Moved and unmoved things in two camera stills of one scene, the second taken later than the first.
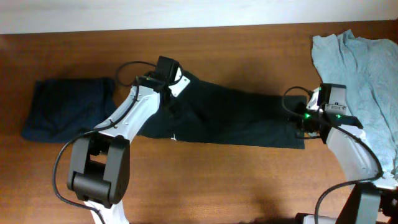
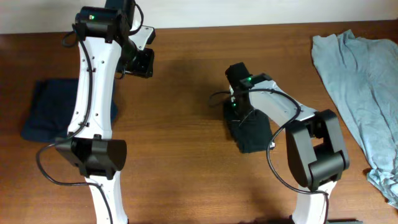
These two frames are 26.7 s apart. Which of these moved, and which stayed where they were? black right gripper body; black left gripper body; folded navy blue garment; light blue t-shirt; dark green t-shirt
Moved: dark green t-shirt; black left gripper body; black right gripper body
Stayed: light blue t-shirt; folded navy blue garment
